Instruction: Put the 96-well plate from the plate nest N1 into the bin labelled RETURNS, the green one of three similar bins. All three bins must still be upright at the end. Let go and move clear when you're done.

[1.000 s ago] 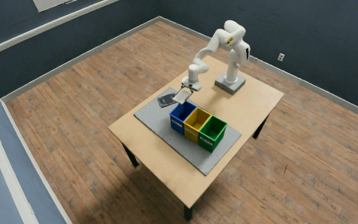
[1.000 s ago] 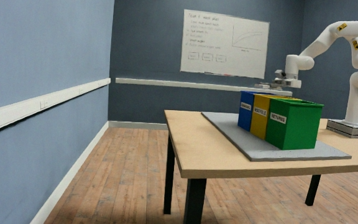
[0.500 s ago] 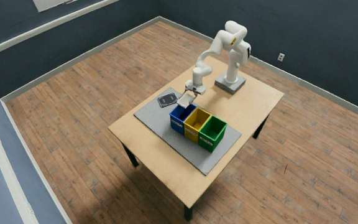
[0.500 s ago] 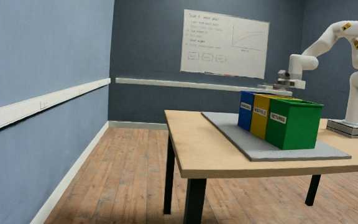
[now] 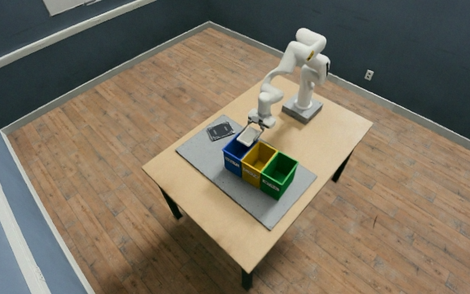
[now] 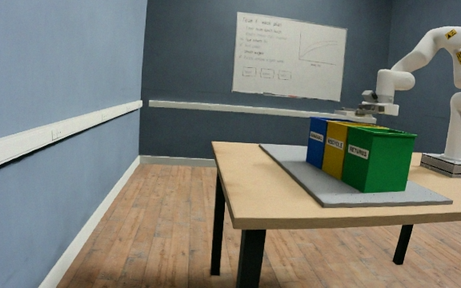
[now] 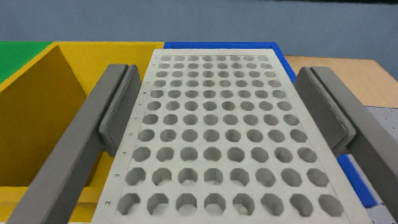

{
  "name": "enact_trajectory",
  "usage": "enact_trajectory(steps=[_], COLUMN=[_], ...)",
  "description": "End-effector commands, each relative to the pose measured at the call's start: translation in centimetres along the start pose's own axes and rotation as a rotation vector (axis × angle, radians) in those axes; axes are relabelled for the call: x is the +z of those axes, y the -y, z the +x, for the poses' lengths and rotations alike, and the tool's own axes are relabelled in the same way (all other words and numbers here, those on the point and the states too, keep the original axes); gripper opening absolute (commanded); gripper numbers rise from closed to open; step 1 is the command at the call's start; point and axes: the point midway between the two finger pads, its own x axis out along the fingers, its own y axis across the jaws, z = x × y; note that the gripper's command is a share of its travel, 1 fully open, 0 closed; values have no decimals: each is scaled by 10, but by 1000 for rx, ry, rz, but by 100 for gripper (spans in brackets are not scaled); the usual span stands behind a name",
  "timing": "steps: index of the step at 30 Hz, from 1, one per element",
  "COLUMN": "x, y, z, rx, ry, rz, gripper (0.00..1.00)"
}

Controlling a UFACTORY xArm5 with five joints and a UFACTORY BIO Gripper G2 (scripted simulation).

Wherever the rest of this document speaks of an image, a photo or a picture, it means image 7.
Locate grey perforated base plate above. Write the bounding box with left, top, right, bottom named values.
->
left=348, top=105, right=398, bottom=224

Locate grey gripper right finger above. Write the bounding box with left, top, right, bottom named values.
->
left=293, top=66, right=398, bottom=224

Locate green returns bin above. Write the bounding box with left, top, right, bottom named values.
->
left=0, top=41, right=54, bottom=85

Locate white well plate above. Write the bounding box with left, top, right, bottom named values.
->
left=91, top=49, right=373, bottom=224

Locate blue bin with label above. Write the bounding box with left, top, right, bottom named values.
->
left=164, top=42, right=381, bottom=209

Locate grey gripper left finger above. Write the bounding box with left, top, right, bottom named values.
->
left=5, top=64, right=142, bottom=224

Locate yellow recycling bin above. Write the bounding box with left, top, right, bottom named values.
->
left=0, top=42, right=165, bottom=224

